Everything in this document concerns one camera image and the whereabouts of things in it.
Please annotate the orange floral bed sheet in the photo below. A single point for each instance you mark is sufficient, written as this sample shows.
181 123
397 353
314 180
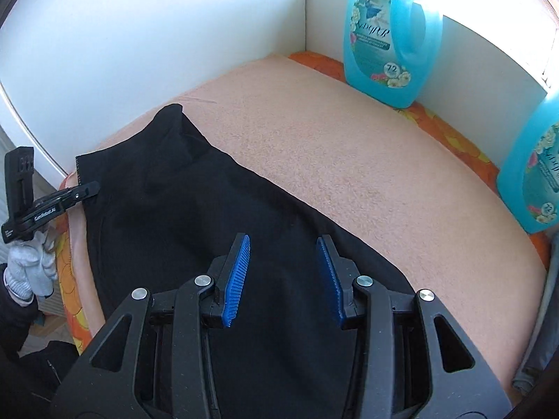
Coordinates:
458 135

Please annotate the person's left hand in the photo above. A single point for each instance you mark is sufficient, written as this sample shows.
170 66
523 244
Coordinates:
30 270

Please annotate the peach terry towel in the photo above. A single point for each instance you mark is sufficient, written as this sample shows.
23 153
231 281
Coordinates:
349 161

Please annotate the person's left forearm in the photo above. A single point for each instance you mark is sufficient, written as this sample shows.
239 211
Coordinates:
13 318

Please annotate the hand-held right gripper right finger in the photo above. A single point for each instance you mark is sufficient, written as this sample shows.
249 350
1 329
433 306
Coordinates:
327 279

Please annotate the folded blue jeans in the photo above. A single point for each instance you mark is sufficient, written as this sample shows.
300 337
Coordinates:
535 327

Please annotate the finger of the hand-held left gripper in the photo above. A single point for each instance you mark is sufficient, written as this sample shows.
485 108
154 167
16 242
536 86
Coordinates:
76 193

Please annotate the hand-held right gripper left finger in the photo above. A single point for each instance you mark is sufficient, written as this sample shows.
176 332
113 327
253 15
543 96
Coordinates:
236 279

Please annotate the black pants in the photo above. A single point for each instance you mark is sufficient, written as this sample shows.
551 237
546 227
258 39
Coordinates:
174 192

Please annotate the blue detergent bottle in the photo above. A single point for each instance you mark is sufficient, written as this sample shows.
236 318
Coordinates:
533 170
384 39

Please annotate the person's dark clothing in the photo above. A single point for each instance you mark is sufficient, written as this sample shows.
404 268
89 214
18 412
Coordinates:
39 384

